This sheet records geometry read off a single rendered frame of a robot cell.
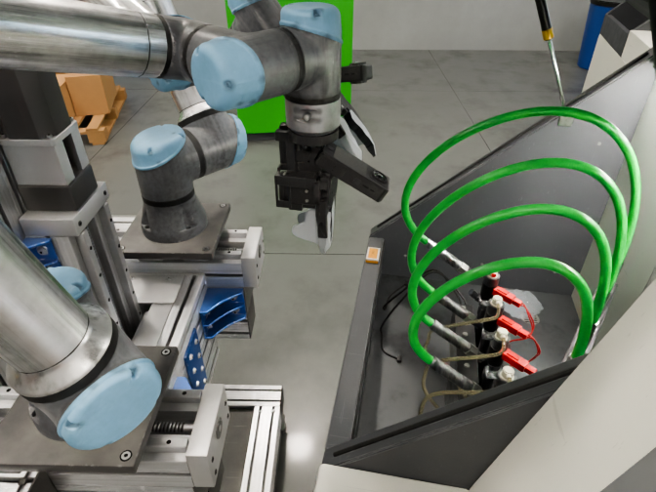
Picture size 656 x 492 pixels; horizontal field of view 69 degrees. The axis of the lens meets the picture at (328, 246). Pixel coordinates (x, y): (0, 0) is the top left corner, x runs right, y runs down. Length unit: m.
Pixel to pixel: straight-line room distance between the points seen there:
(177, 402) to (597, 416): 0.63
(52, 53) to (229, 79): 0.18
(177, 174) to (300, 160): 0.45
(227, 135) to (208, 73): 0.60
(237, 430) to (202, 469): 0.94
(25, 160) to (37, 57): 0.32
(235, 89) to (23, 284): 0.28
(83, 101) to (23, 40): 4.28
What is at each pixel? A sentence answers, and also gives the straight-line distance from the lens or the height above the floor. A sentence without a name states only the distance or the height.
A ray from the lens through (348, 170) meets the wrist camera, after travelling 0.68.
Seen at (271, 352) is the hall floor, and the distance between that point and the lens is 2.26.
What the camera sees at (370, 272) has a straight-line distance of 1.15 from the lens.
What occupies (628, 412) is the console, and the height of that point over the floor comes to 1.30.
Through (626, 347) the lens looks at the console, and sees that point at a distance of 0.54.
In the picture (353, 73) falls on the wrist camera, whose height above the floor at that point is 1.44.
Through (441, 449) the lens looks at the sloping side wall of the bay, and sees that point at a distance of 0.73.
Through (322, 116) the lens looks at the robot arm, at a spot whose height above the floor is 1.44.
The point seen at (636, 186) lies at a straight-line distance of 0.89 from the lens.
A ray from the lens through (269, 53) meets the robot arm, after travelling 0.58.
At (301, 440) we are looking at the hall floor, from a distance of 1.98.
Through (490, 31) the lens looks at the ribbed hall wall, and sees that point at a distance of 7.59.
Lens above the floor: 1.67
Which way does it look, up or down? 35 degrees down
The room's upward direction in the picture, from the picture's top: straight up
